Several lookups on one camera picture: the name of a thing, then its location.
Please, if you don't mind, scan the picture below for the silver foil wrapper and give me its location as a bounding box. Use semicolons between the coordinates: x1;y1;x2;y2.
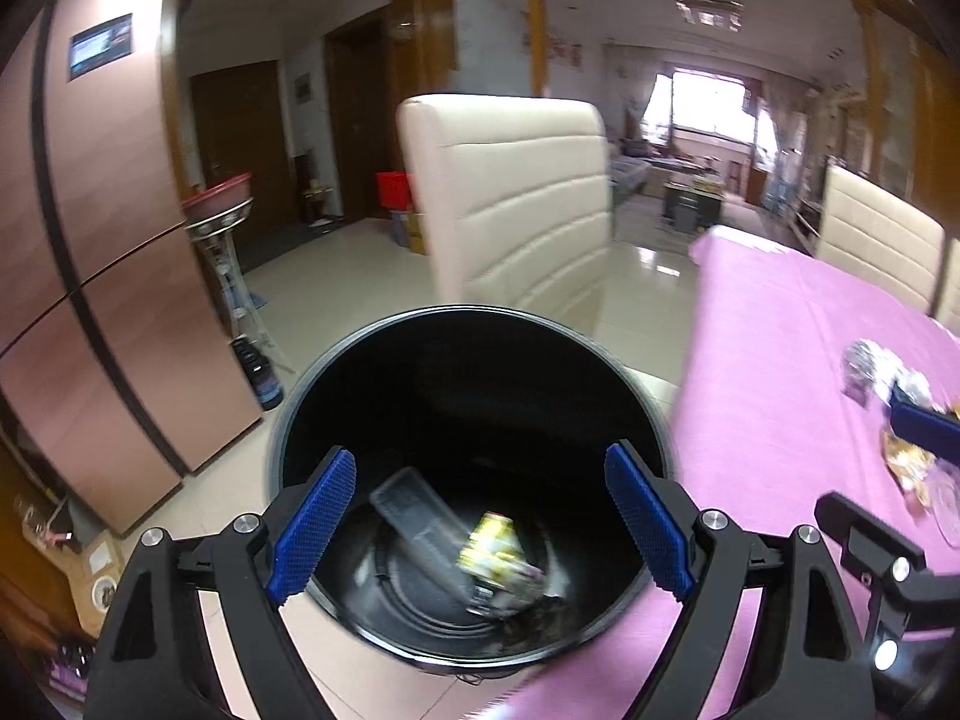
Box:
841;338;932;406

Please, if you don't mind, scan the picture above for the clear plastic wrapper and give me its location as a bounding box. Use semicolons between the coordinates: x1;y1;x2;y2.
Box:
370;466;475;606

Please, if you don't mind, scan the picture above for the yellow snack wrapper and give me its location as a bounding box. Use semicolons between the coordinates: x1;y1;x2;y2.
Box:
457;512;545;617

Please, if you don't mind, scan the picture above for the black round trash bin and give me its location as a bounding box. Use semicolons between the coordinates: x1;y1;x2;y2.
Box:
268;305;675;678

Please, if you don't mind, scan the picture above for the cream chair far right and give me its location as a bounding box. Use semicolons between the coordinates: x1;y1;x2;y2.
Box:
932;239;960;337

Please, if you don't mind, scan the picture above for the pink floral tablecloth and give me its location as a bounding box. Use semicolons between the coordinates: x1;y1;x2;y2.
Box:
473;227;958;718

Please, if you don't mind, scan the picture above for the cream chair far side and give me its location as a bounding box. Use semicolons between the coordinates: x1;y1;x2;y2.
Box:
814;166;946;312

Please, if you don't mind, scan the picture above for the rose gold refrigerator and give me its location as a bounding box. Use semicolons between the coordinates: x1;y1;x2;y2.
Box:
2;0;260;533

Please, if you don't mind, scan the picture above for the dark bottle on floor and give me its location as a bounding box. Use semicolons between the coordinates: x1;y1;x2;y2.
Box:
231;337;285;411

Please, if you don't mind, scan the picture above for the coffee table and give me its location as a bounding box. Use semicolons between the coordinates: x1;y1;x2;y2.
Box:
662;182;724;234

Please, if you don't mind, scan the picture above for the window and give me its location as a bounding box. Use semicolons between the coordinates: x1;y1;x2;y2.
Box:
641;70;776;149

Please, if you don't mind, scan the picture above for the grey sofa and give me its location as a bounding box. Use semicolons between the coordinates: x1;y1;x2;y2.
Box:
608;154;651;205

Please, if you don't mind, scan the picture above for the metal stand with red basin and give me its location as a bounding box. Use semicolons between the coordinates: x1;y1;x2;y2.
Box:
182;172;296;374

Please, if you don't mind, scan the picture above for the ceiling lamp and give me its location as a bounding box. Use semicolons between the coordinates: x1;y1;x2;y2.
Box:
674;0;743;32

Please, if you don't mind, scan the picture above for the cream chair near bin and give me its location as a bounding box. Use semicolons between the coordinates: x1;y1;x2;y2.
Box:
397;94;613;335

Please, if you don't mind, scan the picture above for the cardboard box on floor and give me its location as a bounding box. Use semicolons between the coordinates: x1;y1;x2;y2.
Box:
391;210;427;255

